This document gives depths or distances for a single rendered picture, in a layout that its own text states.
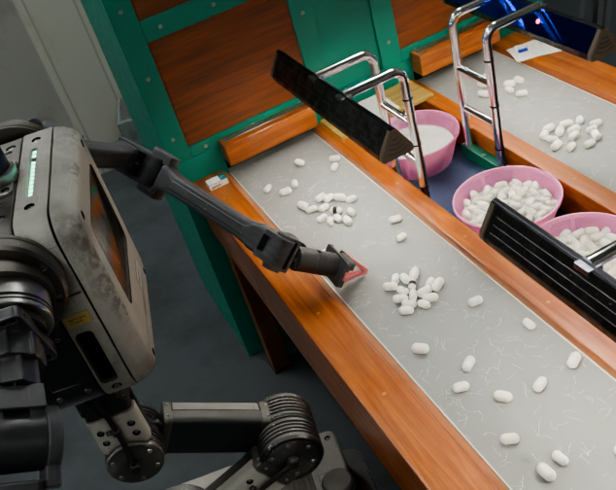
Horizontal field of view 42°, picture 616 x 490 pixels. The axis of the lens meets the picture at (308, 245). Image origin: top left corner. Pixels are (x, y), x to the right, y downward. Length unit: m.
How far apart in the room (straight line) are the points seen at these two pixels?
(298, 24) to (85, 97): 2.05
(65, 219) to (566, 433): 0.94
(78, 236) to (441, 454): 0.76
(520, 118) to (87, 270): 1.56
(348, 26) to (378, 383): 1.24
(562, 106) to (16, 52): 2.93
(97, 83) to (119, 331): 3.12
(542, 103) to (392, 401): 1.17
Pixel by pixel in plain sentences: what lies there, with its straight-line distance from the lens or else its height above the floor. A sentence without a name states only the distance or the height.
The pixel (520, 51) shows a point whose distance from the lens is 2.70.
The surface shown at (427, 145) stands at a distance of 2.36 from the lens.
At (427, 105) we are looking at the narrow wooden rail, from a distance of 2.53.
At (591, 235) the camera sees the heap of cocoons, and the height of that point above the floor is 0.73.
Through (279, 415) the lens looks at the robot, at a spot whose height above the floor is 0.79.
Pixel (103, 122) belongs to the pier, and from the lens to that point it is 4.33.
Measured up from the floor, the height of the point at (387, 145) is 1.08.
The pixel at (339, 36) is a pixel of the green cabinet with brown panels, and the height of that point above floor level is 1.00.
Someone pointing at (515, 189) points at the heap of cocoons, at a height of 0.74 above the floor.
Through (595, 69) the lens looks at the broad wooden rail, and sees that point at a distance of 2.55.
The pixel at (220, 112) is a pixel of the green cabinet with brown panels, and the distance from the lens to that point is 2.41.
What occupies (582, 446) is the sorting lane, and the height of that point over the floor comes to 0.74.
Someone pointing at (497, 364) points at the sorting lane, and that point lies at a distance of 1.66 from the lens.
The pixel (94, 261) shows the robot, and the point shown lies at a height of 1.37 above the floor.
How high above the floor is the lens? 1.95
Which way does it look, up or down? 36 degrees down
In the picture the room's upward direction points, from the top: 18 degrees counter-clockwise
